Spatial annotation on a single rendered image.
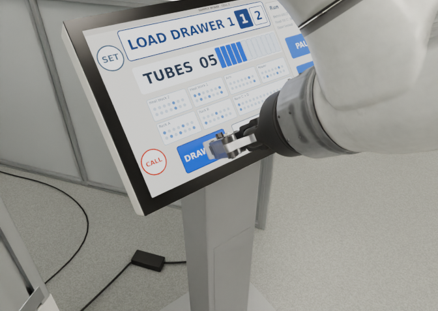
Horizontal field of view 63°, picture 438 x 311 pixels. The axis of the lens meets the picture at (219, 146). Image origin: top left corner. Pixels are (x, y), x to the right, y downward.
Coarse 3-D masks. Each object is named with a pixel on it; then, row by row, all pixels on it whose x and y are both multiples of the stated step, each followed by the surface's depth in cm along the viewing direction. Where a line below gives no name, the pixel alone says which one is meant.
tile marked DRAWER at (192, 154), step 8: (208, 136) 59; (184, 144) 57; (192, 144) 58; (200, 144) 59; (184, 152) 57; (192, 152) 58; (200, 152) 58; (184, 160) 57; (192, 160) 57; (200, 160) 58; (208, 160) 59; (216, 160) 59; (184, 168) 57; (192, 168) 57; (200, 168) 58
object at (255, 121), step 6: (252, 120) 42; (258, 120) 41; (240, 126) 44; (246, 126) 43; (222, 132) 51; (240, 132) 45; (216, 138) 50; (264, 144) 42; (252, 150) 44; (264, 150) 42
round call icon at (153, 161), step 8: (160, 144) 55; (144, 152) 54; (152, 152) 55; (160, 152) 55; (144, 160) 54; (152, 160) 54; (160, 160) 55; (144, 168) 54; (152, 168) 54; (160, 168) 55; (168, 168) 55; (152, 176) 54
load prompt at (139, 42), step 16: (192, 16) 62; (208, 16) 63; (224, 16) 65; (240, 16) 66; (256, 16) 68; (128, 32) 56; (144, 32) 57; (160, 32) 58; (176, 32) 60; (192, 32) 61; (208, 32) 62; (224, 32) 64; (240, 32) 66; (128, 48) 55; (144, 48) 57; (160, 48) 58; (176, 48) 59
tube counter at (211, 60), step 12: (264, 36) 68; (216, 48) 63; (228, 48) 64; (240, 48) 65; (252, 48) 66; (264, 48) 68; (276, 48) 69; (204, 60) 61; (216, 60) 62; (228, 60) 64; (240, 60) 65; (252, 60) 66; (204, 72) 61
